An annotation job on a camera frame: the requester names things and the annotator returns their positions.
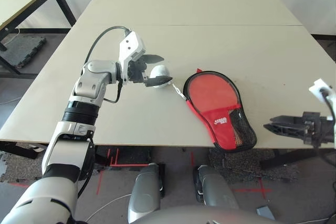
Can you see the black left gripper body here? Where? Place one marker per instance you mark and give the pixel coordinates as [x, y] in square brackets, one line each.
[137, 70]

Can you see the black-framed side table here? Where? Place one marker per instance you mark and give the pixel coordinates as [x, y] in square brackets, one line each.
[63, 1]

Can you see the red floor tape cross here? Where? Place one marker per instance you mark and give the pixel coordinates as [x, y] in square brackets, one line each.
[252, 190]

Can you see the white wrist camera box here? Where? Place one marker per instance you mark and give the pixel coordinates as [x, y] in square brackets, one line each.
[128, 48]
[317, 87]

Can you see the black foam floor mat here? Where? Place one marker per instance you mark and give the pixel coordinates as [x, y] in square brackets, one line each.
[23, 51]

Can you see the black right robot foot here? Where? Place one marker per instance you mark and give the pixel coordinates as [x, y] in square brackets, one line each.
[197, 187]

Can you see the speckled floor mat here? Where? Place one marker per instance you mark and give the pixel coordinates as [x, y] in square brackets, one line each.
[236, 163]
[15, 166]

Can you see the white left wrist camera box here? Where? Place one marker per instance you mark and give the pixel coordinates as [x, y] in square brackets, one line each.
[128, 48]

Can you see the grey robot torso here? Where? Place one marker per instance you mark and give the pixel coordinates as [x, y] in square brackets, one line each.
[199, 216]

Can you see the red black paddle case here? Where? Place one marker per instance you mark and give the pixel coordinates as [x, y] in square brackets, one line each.
[218, 124]

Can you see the silver left robot leg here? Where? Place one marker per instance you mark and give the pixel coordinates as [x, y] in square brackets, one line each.
[144, 192]

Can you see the silver robot leg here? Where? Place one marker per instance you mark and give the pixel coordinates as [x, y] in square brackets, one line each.
[144, 192]
[218, 192]

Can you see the grey foot pedal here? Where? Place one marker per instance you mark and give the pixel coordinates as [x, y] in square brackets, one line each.
[265, 213]

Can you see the silver right robot leg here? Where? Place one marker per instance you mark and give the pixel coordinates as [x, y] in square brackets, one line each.
[218, 192]

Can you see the black robot foot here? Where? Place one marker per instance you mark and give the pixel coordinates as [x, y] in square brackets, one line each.
[197, 187]
[162, 179]

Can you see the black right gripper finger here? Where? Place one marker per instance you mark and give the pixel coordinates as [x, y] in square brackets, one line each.
[288, 119]
[286, 129]

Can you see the black left robot foot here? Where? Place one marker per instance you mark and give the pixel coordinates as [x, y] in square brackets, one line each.
[162, 179]

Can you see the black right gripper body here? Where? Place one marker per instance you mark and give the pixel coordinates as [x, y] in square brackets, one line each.
[315, 129]

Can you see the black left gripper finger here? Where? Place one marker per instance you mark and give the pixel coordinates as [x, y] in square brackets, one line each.
[153, 58]
[157, 81]

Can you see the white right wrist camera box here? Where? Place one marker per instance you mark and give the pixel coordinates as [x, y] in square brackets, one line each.
[317, 87]

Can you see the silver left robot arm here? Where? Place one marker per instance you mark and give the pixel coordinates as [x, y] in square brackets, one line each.
[92, 82]

